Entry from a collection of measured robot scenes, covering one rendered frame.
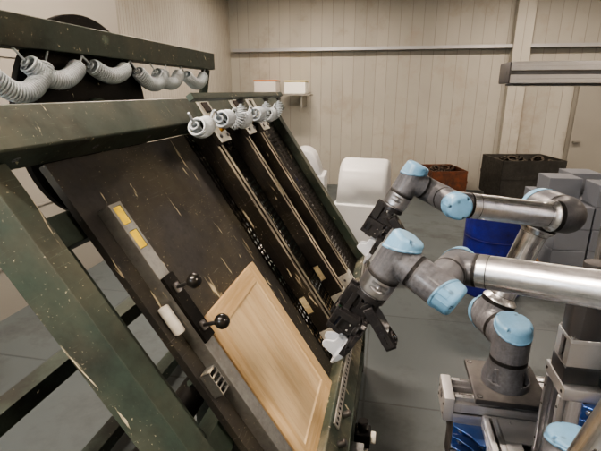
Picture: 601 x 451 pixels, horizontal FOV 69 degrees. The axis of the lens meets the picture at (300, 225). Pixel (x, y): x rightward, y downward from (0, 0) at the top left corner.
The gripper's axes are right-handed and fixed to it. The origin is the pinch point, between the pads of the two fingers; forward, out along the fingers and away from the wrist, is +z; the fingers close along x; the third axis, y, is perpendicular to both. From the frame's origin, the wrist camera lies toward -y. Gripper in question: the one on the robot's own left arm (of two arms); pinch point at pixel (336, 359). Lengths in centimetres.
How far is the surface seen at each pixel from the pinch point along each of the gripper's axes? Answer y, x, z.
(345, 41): 166, -848, -93
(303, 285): 14, -71, 24
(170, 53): 134, -134, -21
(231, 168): 61, -71, -4
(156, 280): 48.1, -0.1, 7.4
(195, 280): 38.2, 3.8, -1.2
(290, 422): -2.5, -15.2, 37.5
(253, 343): 19.2, -23.1, 25.5
